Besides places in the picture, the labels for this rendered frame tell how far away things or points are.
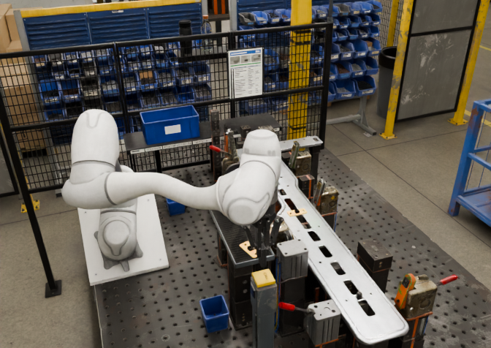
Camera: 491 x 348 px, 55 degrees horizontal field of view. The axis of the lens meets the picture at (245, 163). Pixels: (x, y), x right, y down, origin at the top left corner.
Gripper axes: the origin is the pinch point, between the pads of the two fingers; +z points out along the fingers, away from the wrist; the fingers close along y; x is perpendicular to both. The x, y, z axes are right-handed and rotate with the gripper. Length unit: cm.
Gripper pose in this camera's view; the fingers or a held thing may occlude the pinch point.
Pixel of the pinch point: (262, 255)
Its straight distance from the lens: 146.6
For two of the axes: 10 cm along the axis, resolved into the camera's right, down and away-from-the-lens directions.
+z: 0.2, 8.7, 4.9
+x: -3.0, -4.6, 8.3
